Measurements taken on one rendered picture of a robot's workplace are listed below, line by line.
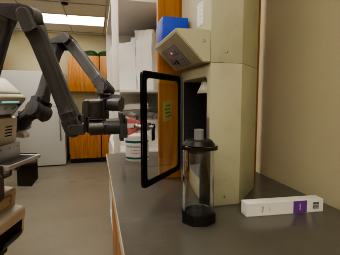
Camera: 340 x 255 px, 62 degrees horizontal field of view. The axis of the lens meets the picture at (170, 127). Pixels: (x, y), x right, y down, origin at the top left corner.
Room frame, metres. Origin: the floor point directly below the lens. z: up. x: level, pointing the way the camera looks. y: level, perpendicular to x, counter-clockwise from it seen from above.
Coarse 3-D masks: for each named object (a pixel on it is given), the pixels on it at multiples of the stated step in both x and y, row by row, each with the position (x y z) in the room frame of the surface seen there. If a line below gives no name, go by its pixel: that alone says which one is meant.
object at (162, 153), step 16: (160, 80) 1.04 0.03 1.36; (160, 96) 1.04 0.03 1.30; (176, 96) 1.17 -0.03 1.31; (160, 112) 1.04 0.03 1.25; (176, 112) 1.17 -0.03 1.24; (160, 128) 1.04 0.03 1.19; (176, 128) 1.17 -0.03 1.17; (160, 144) 1.04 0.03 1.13; (176, 144) 1.17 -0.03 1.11; (160, 160) 1.04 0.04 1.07; (176, 160) 1.17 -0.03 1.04
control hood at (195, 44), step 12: (168, 36) 0.97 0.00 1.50; (180, 36) 0.88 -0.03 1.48; (192, 36) 0.89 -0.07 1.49; (204, 36) 0.90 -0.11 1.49; (156, 48) 1.16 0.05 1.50; (180, 48) 0.96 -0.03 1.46; (192, 48) 0.89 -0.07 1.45; (204, 48) 0.90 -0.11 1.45; (192, 60) 0.96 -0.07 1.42; (204, 60) 0.90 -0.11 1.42
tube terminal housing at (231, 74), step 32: (192, 0) 1.08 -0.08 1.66; (224, 0) 0.92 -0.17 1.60; (256, 0) 1.06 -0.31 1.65; (224, 32) 0.92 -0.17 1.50; (256, 32) 1.08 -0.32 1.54; (224, 64) 0.92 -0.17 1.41; (256, 64) 1.09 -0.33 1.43; (224, 96) 0.92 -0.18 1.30; (256, 96) 1.10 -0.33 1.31; (224, 128) 0.92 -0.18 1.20; (224, 160) 0.92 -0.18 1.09; (224, 192) 0.92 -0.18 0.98
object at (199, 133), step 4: (196, 132) 0.79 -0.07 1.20; (200, 132) 0.79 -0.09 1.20; (196, 136) 0.79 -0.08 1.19; (200, 136) 0.79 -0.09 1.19; (188, 140) 0.79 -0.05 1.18; (192, 140) 0.79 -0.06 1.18; (196, 140) 0.79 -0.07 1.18; (200, 140) 0.79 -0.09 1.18; (204, 140) 0.79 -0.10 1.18; (208, 140) 0.79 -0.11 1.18; (184, 144) 0.79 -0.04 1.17; (188, 144) 0.78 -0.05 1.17; (192, 144) 0.77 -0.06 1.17; (196, 144) 0.76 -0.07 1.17; (200, 144) 0.76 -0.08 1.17; (204, 144) 0.76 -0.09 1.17; (208, 144) 0.77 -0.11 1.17; (212, 144) 0.78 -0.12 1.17
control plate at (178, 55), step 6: (168, 48) 1.05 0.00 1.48; (174, 48) 1.00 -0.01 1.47; (162, 54) 1.16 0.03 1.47; (168, 54) 1.10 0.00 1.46; (174, 54) 1.05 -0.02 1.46; (180, 54) 1.00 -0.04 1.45; (168, 60) 1.16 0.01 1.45; (174, 60) 1.10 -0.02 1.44; (186, 60) 1.00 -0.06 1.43; (174, 66) 1.17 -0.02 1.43; (180, 66) 1.11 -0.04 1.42
